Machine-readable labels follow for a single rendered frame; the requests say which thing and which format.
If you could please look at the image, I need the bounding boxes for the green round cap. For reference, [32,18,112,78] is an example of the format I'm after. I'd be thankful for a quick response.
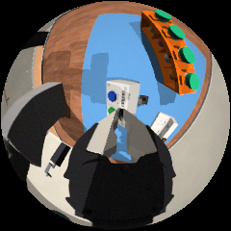
[167,25,186,40]
[154,10,171,21]
[179,46,195,64]
[186,72,199,90]

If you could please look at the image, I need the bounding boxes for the orange test tube rack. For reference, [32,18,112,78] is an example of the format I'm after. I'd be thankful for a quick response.
[141,12,196,95]

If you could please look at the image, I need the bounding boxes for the blue flat mat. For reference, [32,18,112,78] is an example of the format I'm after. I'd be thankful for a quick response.
[82,13,206,163]

